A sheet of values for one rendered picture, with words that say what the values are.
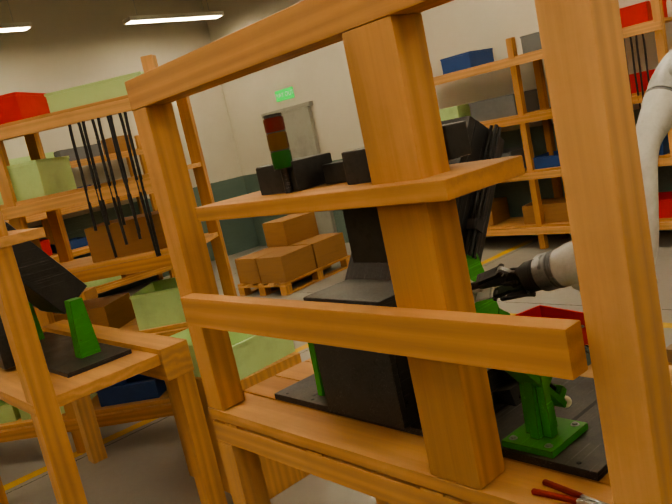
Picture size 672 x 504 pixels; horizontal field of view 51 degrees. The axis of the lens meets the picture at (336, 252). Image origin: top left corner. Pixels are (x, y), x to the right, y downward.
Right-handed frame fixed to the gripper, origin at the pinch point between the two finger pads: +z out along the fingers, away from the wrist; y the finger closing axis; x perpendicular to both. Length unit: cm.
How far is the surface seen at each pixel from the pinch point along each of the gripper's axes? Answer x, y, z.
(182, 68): -34, 84, 35
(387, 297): 9.3, 19.7, 9.8
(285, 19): -26, 76, -10
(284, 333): 23, 35, 28
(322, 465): 46, 5, 42
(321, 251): -302, -229, 536
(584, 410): 23.1, -25.6, -15.7
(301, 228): -334, -209, 568
